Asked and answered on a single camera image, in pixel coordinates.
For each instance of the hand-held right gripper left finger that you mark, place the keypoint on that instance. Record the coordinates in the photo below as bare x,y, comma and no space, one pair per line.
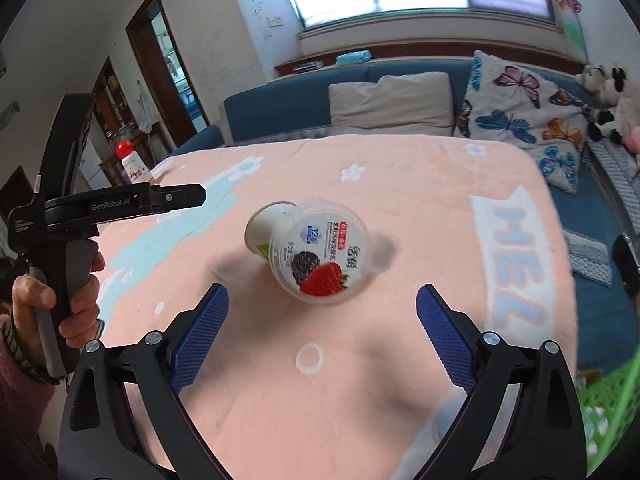
200,340

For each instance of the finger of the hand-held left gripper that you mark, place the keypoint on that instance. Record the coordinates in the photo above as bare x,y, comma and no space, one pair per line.
180,197

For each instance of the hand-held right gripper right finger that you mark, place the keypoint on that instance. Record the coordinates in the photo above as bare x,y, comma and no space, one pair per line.
445,340

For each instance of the white yogurt cup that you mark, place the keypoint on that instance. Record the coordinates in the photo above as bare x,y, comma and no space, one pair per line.
320,255

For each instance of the green plastic mesh basket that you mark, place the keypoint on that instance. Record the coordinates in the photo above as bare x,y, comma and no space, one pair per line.
615,405

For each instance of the person's left forearm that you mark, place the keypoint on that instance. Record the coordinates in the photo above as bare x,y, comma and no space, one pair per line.
20,410

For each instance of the person's left hand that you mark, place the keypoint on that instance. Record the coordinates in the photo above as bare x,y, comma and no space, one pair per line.
82,310

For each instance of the white bottle red cap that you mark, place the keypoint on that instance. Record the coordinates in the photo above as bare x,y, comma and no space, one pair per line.
134,165

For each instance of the wooden shelf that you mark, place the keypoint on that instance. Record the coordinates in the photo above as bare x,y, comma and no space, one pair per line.
112,110

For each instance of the brown framed doorway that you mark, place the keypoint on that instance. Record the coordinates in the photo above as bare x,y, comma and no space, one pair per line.
165,70

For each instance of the blue sofa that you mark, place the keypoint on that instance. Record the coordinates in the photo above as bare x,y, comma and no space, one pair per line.
280,107

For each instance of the pink printed blanket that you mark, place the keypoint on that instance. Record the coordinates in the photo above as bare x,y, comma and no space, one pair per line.
410,195

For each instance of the striped grey cloth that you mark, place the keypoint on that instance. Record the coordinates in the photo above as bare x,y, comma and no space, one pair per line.
590,260
615,175

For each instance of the black object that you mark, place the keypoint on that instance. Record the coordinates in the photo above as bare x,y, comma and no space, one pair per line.
627,265

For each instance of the beige pillow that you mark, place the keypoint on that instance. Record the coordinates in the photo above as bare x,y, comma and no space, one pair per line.
390,102

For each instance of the butterfly print pillow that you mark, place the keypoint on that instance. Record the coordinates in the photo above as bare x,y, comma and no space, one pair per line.
520,115

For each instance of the pink plush toy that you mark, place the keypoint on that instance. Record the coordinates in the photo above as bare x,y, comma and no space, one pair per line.
634,140

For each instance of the black white plush toy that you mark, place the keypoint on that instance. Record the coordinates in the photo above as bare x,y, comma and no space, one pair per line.
615,120

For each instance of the colourful pinwheel toy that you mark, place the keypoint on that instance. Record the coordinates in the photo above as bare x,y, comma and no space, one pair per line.
565,5

